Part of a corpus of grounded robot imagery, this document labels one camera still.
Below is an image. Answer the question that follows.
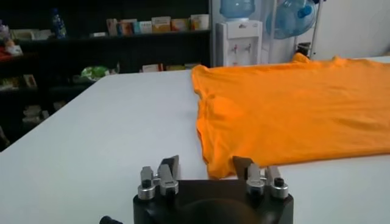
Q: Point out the white red medicine box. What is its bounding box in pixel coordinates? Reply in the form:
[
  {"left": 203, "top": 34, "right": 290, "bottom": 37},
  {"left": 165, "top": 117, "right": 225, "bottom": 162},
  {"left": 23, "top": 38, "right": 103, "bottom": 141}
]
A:
[{"left": 142, "top": 63, "right": 165, "bottom": 73}]

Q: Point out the red blue medicine box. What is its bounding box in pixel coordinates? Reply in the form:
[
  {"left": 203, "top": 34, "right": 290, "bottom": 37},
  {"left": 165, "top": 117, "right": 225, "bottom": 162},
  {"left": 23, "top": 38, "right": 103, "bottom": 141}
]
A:
[{"left": 118, "top": 19, "right": 138, "bottom": 36}]

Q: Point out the blue drink bottle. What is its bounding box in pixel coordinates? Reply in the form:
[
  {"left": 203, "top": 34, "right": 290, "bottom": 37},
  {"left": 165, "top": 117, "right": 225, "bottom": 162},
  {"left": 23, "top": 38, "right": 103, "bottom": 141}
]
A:
[{"left": 51, "top": 8, "right": 67, "bottom": 40}]

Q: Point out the blue water jug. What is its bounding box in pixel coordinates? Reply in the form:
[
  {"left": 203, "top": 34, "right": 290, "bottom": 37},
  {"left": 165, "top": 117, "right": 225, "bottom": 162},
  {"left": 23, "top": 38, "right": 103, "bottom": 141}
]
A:
[
  {"left": 266, "top": 0, "right": 317, "bottom": 40},
  {"left": 219, "top": 0, "right": 256, "bottom": 21}
]

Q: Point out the white metal jug rack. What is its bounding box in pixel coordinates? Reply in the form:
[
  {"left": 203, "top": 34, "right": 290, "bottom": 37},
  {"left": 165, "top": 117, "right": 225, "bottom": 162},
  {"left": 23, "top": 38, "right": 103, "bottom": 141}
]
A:
[{"left": 268, "top": 0, "right": 324, "bottom": 61}]

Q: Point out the white orange medicine box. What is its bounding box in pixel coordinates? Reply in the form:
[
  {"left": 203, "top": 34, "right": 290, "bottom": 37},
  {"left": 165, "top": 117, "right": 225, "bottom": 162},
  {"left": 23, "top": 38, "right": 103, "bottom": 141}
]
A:
[{"left": 170, "top": 18, "right": 191, "bottom": 32}]

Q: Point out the white teal medicine box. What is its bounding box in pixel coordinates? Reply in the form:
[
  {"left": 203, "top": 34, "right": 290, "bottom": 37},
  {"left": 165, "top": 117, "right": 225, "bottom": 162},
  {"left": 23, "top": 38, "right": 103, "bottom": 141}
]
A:
[{"left": 138, "top": 20, "right": 153, "bottom": 34}]

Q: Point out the white water dispenser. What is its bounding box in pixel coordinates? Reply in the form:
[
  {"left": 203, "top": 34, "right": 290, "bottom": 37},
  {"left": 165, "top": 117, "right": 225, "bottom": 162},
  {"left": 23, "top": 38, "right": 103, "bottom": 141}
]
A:
[{"left": 215, "top": 19, "right": 263, "bottom": 67}]

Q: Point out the white blue red box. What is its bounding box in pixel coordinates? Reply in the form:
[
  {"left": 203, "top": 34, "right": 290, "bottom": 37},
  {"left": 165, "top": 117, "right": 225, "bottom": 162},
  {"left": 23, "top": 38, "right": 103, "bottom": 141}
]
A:
[{"left": 106, "top": 18, "right": 119, "bottom": 37}]

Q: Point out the black shelf unit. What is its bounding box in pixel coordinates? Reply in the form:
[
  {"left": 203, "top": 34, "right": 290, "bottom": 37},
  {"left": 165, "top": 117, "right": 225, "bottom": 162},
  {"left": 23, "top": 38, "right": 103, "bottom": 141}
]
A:
[{"left": 0, "top": 0, "right": 213, "bottom": 150}]

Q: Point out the green snack bag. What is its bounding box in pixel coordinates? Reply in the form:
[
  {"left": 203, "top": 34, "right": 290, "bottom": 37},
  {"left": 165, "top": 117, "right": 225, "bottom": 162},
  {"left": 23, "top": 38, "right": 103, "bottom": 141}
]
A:
[{"left": 80, "top": 65, "right": 111, "bottom": 80}]

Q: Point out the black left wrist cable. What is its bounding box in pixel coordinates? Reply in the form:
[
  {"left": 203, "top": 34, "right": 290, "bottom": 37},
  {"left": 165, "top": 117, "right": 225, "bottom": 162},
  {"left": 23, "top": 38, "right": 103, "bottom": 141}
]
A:
[{"left": 99, "top": 215, "right": 124, "bottom": 224}]

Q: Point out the yellow orange medicine box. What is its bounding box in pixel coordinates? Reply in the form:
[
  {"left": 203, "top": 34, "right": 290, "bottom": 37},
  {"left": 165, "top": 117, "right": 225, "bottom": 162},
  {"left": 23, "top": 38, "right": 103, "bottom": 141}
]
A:
[{"left": 151, "top": 16, "right": 172, "bottom": 33}]

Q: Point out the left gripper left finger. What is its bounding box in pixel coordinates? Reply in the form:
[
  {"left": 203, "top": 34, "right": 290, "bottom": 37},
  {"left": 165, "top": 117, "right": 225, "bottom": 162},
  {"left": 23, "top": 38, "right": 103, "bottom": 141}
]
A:
[{"left": 137, "top": 155, "right": 181, "bottom": 201}]

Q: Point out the orange t-shirt white print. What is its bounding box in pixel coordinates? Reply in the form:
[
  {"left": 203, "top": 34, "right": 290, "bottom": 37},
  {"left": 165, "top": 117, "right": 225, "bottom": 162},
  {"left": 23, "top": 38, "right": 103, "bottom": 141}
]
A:
[{"left": 191, "top": 53, "right": 390, "bottom": 180}]

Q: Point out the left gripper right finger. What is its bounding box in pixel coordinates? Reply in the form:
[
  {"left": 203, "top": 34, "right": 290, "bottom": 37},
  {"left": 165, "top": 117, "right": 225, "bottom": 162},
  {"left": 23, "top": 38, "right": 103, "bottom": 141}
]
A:
[{"left": 233, "top": 155, "right": 289, "bottom": 200}]

